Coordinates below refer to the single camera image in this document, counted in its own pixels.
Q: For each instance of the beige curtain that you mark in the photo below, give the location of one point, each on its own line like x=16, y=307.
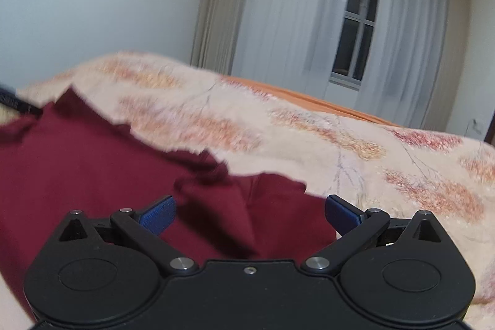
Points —
x=448, y=59
x=220, y=5

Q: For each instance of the white-framed window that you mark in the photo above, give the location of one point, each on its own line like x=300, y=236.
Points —
x=357, y=28

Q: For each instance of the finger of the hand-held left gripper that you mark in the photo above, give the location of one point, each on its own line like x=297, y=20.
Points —
x=17, y=102

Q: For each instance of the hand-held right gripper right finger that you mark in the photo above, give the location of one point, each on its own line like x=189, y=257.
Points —
x=341, y=216

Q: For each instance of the dark red long-sleeve shirt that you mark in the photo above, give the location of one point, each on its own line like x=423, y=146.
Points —
x=96, y=175

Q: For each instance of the white wall socket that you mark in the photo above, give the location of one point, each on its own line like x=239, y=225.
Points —
x=475, y=125

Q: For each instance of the bed with floral duvet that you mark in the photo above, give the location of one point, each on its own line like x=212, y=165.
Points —
x=309, y=148

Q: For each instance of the sheer white curtain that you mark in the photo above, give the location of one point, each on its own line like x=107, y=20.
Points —
x=290, y=13
x=406, y=44

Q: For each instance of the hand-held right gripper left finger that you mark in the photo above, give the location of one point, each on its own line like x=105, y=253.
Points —
x=159, y=216

